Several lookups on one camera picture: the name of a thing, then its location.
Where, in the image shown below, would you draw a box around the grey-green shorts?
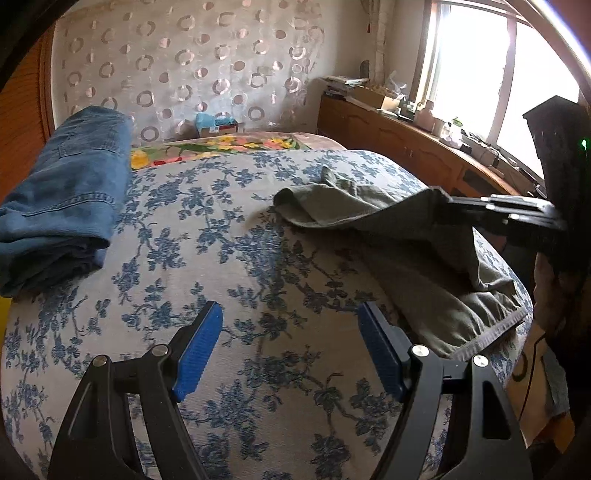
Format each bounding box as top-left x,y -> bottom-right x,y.
273,168 -> 532,360

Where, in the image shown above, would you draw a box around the person's right hand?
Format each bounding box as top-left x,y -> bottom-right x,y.
534,253 -> 573,334

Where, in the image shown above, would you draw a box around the long wooden cabinet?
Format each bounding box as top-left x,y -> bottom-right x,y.
317,95 -> 520,197

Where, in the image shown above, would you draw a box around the pink bottle on sill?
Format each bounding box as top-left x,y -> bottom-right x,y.
414,99 -> 435,132

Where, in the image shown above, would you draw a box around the blue floral bed sheet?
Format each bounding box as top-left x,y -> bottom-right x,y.
1,150 -> 532,479

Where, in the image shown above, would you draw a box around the cardboard box on cabinet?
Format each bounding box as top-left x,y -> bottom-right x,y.
352,86 -> 400,111

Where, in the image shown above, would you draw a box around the stack of papers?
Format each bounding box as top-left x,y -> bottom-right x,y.
322,75 -> 369,97

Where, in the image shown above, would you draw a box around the folded blue jeans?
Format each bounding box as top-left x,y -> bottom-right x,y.
1,106 -> 132,298

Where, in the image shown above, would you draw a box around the yellow plush toy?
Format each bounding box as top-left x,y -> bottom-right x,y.
0,297 -> 11,340

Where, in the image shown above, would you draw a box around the tied side curtain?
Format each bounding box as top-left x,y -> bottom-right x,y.
366,0 -> 397,84

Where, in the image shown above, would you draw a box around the colourful floral blanket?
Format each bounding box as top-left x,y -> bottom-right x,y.
130,132 -> 346,170

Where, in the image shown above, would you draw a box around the cardboard box with blue bag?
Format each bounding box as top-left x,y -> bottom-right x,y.
194,112 -> 245,138

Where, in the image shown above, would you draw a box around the wooden slatted wardrobe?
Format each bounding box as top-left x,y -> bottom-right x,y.
0,27 -> 55,198

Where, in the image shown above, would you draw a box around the sheer circle-pattern curtain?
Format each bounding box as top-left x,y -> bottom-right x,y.
51,1 -> 325,145

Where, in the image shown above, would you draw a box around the window with wooden frame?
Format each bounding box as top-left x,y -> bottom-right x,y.
418,1 -> 580,178

